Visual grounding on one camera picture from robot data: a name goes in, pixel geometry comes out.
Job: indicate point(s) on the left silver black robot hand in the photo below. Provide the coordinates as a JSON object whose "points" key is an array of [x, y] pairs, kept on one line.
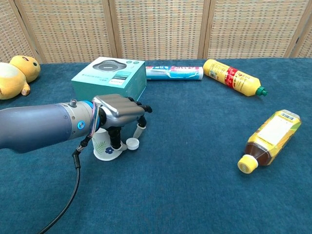
{"points": [[117, 108]]}

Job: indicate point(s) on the white bottle cap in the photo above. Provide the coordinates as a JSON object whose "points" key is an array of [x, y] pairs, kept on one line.
{"points": [[133, 143]]}

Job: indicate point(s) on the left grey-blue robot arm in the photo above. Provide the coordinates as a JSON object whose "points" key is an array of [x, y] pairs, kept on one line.
{"points": [[41, 124]]}

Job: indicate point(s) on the white floral paper cup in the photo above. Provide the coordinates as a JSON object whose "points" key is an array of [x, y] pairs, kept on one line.
{"points": [[101, 147]]}

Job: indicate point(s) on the teal speaker product box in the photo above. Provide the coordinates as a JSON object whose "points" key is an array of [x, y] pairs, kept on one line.
{"points": [[107, 78]]}

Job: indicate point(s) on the woven bamboo folding screen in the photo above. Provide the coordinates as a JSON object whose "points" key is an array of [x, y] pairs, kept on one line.
{"points": [[156, 26]]}

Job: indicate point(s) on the yellow plush duck toy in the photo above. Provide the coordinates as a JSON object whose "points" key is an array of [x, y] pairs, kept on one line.
{"points": [[13, 78]]}

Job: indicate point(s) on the yellow bottle with green cap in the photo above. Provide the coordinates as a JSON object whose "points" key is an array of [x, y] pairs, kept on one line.
{"points": [[231, 76]]}

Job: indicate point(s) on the tea bottle with yellow cap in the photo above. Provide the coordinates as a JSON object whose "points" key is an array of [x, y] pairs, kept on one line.
{"points": [[273, 139]]}

